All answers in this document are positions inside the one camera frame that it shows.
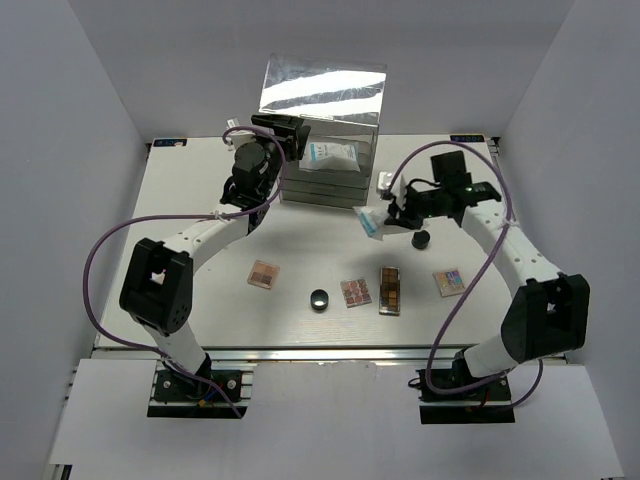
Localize left blue table label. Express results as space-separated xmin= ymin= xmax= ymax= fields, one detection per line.
xmin=152 ymin=138 xmax=187 ymax=148

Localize aluminium table rail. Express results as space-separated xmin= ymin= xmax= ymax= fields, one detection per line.
xmin=89 ymin=346 xmax=462 ymax=363

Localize nine-pan pink eyeshadow palette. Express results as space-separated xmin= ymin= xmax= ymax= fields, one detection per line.
xmin=340 ymin=278 xmax=372 ymax=308

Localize black jar near right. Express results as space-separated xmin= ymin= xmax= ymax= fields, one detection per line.
xmin=411 ymin=230 xmax=431 ymax=251

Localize colourful pastel eyeshadow palette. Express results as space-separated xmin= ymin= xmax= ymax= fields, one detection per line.
xmin=433 ymin=269 xmax=466 ymax=298

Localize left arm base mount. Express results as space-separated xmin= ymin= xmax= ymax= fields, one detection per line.
xmin=147 ymin=361 xmax=255 ymax=420

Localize pink blush compact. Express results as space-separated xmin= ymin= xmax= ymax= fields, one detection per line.
xmin=151 ymin=271 xmax=166 ymax=285

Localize right blue table label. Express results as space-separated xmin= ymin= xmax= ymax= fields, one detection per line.
xmin=449 ymin=134 xmax=486 ymax=143

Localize four-pan brown eyeshadow palette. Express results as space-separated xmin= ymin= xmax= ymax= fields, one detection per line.
xmin=247 ymin=260 xmax=280 ymax=290

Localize clear acrylic drawer organizer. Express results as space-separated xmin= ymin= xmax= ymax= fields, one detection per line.
xmin=259 ymin=54 xmax=387 ymax=209

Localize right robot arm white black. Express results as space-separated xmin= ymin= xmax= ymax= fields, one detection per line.
xmin=381 ymin=150 xmax=590 ymax=399

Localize blue table label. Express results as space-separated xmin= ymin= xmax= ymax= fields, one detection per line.
xmin=449 ymin=134 xmax=486 ymax=143
xmin=152 ymin=138 xmax=187 ymax=148

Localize black jar centre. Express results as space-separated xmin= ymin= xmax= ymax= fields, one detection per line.
xmin=310 ymin=289 xmax=329 ymax=312

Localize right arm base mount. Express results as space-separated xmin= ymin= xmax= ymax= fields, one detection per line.
xmin=407 ymin=369 xmax=515 ymax=425

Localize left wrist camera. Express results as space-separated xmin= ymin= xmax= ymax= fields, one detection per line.
xmin=223 ymin=118 xmax=254 ymax=151

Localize black jar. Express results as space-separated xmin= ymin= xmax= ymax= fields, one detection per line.
xmin=310 ymin=289 xmax=329 ymax=312
xmin=411 ymin=230 xmax=431 ymax=251

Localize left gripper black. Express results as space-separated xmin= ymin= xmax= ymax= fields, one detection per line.
xmin=250 ymin=105 xmax=311 ymax=199

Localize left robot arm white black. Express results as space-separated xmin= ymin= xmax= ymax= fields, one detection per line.
xmin=119 ymin=114 xmax=311 ymax=399

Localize cotton pad pack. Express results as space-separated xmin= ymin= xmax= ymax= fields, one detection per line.
xmin=299 ymin=142 xmax=360 ymax=172
xmin=353 ymin=205 xmax=404 ymax=241

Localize long brown eyeshadow palette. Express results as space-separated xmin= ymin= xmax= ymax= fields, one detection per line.
xmin=378 ymin=267 xmax=400 ymax=316

